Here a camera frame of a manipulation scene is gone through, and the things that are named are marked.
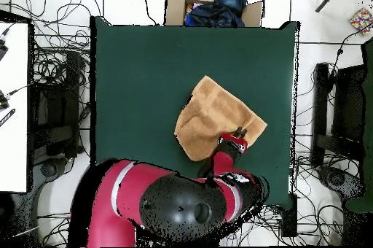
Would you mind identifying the colourful patterned item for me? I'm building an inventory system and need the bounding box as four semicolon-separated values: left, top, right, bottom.
349;7;373;36

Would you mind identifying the black floor cable tangle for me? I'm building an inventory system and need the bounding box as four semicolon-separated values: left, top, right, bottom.
25;0;101;85
291;154;345;246

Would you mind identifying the white side table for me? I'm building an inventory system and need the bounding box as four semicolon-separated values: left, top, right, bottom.
0;21;30;193

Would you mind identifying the tan terry towel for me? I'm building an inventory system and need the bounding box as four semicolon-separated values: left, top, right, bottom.
173;74;268;162

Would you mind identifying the black camera device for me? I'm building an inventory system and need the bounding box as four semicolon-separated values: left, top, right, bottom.
0;89;11;111
0;36;9;62

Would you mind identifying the black slotted strip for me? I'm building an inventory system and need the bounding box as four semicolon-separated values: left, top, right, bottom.
0;108;16;128

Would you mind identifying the green covered side table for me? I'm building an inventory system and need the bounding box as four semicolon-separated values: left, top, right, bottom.
343;37;373;214

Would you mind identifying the dark green table cloth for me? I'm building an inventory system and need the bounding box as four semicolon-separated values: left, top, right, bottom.
89;15;301;206

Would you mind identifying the grey wheeled base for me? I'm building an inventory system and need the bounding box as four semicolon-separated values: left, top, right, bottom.
31;157;74;196
317;166;365;202

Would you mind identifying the cardboard box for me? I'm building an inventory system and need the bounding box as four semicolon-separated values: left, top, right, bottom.
164;0;264;28

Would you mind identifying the black floor box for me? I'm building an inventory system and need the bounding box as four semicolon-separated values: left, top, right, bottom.
280;193;298;237

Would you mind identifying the black frame stand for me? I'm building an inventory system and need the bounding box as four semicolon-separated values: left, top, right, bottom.
311;62;365;167
28;52;85;161

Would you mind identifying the navy blue garment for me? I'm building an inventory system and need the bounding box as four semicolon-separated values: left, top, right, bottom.
184;1;246;28

